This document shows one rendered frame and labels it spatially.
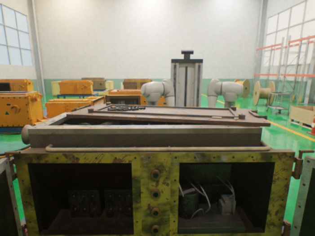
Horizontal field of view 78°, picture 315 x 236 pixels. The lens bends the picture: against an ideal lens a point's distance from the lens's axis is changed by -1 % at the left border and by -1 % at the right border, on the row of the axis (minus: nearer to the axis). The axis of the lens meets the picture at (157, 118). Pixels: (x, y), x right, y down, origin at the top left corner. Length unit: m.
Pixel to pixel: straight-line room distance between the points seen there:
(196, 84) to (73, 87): 8.51
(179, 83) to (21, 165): 1.63
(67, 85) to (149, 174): 9.44
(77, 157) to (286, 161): 1.10
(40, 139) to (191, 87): 1.59
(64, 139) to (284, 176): 1.22
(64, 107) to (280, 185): 6.97
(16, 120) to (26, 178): 3.24
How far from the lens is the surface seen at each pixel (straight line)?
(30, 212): 1.40
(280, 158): 1.23
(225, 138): 1.15
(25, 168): 1.26
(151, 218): 1.23
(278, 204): 1.37
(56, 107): 7.62
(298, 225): 1.41
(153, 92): 1.79
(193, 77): 2.24
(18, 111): 4.41
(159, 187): 1.12
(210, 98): 1.95
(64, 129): 1.17
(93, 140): 1.13
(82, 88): 10.09
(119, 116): 1.28
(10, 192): 1.27
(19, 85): 11.49
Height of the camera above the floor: 1.63
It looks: 13 degrees down
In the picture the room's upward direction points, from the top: straight up
